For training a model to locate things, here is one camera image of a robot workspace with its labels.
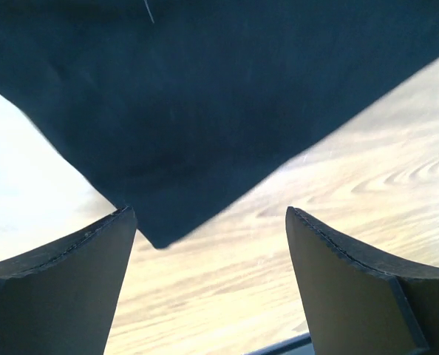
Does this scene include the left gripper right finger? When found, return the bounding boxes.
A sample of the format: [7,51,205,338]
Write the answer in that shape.
[286,207,439,354]

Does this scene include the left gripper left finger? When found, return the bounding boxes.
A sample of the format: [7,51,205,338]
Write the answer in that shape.
[0,207,137,355]

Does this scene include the black t shirt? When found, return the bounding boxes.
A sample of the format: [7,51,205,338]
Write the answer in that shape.
[0,1,439,249]

